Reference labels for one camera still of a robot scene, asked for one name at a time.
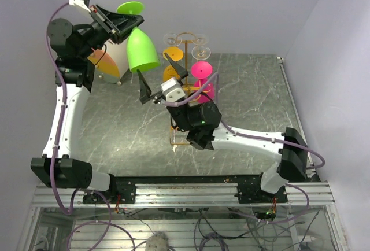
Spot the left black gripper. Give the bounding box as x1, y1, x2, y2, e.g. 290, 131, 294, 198
79, 3, 144, 59

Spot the orange plastic goblet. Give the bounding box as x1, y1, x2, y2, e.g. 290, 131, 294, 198
162, 46, 184, 83

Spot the green plastic goblet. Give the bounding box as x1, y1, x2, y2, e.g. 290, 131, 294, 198
116, 1, 160, 73

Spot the magenta plastic goblet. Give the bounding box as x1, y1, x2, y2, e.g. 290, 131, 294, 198
191, 61, 214, 104

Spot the clear glass tumbler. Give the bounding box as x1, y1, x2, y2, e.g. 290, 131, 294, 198
163, 33, 182, 47

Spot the clear flute wine glass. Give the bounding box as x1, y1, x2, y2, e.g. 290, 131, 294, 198
191, 46, 212, 61

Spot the clear round wine glass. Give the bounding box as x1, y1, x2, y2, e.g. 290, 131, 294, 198
194, 34, 209, 46

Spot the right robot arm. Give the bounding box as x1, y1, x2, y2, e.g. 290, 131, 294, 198
136, 54, 308, 202

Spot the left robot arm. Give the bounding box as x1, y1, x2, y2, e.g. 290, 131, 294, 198
30, 5, 144, 203

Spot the cream round drawer box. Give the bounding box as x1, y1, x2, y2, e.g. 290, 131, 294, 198
88, 40, 129, 86

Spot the grey fuzzy ball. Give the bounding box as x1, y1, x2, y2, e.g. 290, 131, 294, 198
145, 232, 170, 251

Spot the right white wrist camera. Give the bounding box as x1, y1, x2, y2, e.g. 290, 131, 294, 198
161, 77, 186, 102

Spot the gold wire wine glass rack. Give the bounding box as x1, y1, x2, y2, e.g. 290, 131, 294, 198
162, 32, 206, 146

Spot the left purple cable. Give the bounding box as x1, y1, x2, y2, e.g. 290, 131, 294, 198
46, 2, 76, 216

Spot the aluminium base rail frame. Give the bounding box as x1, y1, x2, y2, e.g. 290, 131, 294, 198
31, 175, 336, 208

